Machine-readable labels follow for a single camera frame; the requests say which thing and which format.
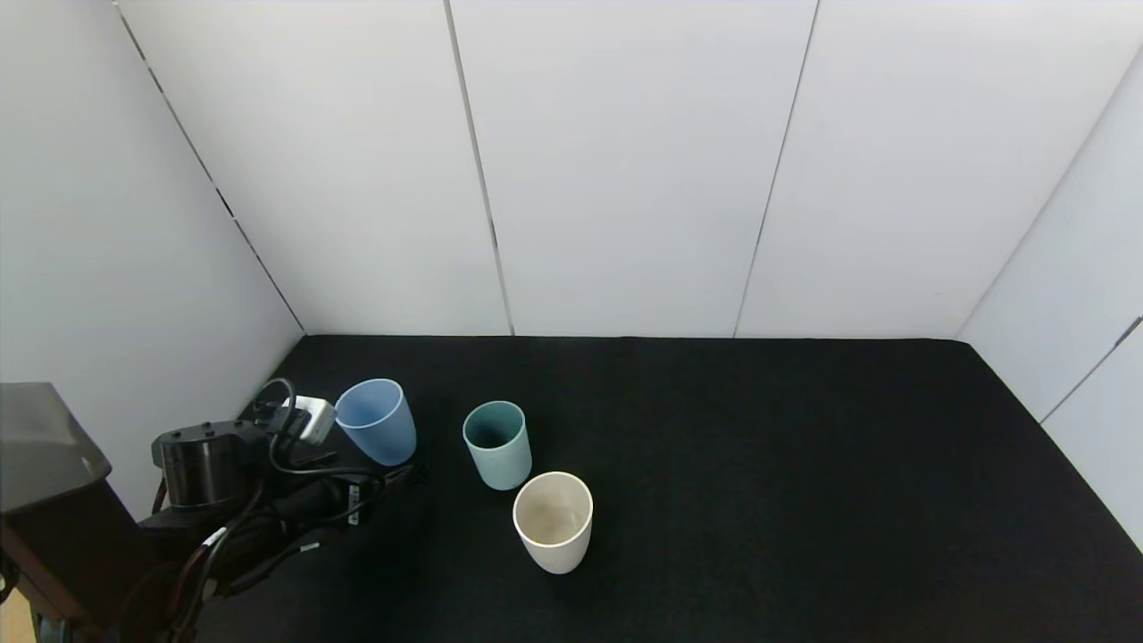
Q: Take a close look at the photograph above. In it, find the black camera cable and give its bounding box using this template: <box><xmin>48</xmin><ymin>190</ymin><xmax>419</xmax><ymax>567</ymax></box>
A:
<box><xmin>253</xmin><ymin>378</ymin><xmax>421</xmax><ymax>501</ymax></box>

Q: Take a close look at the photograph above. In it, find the teal plastic cup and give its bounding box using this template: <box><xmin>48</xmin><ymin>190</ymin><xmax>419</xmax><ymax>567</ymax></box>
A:
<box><xmin>463</xmin><ymin>400</ymin><xmax>533</xmax><ymax>491</ymax></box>

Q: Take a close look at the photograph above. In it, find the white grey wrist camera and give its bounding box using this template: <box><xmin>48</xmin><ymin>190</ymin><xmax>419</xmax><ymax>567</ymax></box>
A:
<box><xmin>282</xmin><ymin>396</ymin><xmax>337</xmax><ymax>445</ymax></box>

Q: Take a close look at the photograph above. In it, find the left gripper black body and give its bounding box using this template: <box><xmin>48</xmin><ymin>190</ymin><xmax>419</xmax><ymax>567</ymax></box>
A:
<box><xmin>288</xmin><ymin>472</ymin><xmax>382</xmax><ymax>528</ymax></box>

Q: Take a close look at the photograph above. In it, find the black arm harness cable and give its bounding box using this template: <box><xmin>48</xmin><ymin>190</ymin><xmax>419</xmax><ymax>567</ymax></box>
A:
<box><xmin>161</xmin><ymin>500</ymin><xmax>324</xmax><ymax>643</ymax></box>

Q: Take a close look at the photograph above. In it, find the beige plastic cup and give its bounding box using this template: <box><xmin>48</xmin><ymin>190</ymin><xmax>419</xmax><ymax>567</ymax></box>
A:
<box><xmin>513</xmin><ymin>472</ymin><xmax>594</xmax><ymax>575</ymax></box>

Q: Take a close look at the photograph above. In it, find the light blue plastic cup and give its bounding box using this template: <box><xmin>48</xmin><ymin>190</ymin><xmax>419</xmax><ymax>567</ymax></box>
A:
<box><xmin>334</xmin><ymin>379</ymin><xmax>418</xmax><ymax>467</ymax></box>

